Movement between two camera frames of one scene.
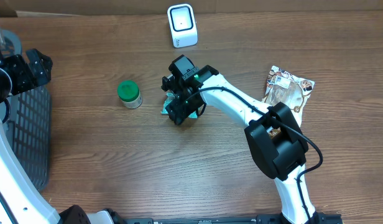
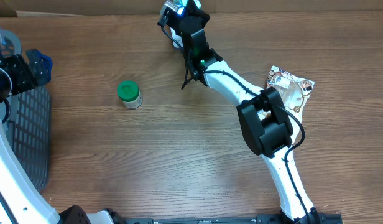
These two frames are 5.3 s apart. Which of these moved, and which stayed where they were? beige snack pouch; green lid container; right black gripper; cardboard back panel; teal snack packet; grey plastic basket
Moved: right black gripper; teal snack packet
Stayed: green lid container; beige snack pouch; grey plastic basket; cardboard back panel
